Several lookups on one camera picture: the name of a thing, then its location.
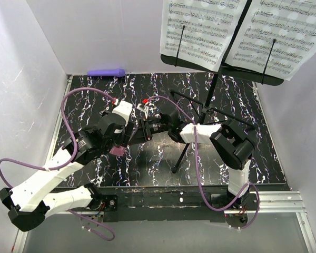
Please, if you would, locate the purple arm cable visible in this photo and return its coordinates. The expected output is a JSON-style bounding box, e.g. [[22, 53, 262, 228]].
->
[[0, 88, 119, 241], [142, 95, 261, 229]]

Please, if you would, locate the white sheet music page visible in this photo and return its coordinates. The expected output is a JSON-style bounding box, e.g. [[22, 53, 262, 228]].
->
[[160, 1, 247, 72], [225, 0, 316, 81]]

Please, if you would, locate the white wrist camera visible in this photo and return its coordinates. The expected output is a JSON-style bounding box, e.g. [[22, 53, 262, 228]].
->
[[112, 99, 133, 124], [136, 99, 149, 119]]

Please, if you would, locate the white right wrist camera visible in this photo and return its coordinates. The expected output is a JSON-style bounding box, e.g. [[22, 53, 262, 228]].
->
[[136, 99, 149, 119]]

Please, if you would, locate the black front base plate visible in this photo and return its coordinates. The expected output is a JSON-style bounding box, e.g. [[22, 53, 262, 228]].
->
[[102, 186, 261, 223]]

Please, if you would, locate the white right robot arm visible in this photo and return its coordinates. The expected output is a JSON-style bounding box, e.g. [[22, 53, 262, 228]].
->
[[131, 111, 255, 210]]

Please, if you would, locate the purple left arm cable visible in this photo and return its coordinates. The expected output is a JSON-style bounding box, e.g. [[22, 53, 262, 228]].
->
[[0, 88, 119, 241]]

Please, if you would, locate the purple cylindrical case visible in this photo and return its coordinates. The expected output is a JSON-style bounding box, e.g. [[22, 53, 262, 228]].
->
[[87, 69, 125, 77]]

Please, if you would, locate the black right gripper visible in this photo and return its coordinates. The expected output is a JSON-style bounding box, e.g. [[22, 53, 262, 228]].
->
[[128, 117, 170, 145]]

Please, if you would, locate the aluminium front rail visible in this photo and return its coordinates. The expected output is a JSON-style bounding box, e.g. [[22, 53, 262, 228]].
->
[[259, 191, 306, 213]]

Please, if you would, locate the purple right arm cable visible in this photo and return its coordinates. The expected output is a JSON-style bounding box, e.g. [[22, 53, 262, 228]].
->
[[142, 95, 261, 229]]

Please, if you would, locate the pink metronome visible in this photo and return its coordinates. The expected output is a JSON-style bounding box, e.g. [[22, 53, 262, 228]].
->
[[109, 146, 126, 157]]

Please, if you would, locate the aluminium rail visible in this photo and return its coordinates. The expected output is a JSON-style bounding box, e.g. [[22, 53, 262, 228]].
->
[[259, 191, 306, 213], [45, 75, 73, 163]]

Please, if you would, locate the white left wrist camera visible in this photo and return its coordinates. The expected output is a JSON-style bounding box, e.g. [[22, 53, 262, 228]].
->
[[112, 99, 133, 124]]

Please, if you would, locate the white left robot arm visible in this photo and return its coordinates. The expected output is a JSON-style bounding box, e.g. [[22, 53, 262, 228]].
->
[[0, 112, 134, 231]]

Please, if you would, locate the aluminium left side rail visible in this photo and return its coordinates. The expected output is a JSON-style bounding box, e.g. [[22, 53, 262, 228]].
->
[[45, 75, 73, 163]]

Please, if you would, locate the black folding music stand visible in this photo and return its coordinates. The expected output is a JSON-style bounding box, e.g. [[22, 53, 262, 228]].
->
[[159, 0, 285, 174]]

